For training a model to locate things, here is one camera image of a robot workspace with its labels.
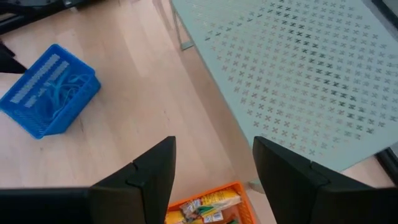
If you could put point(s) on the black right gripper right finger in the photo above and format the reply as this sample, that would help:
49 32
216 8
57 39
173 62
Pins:
295 186

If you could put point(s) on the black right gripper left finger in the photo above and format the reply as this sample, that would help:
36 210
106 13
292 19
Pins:
124 193

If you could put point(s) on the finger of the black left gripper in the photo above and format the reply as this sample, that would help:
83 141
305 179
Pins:
9 59

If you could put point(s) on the orange plastic basket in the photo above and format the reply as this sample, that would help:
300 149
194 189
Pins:
245 202

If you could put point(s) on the blue plastic basket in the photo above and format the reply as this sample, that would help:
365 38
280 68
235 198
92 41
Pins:
77 104

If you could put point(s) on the beige table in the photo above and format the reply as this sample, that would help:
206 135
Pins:
295 77

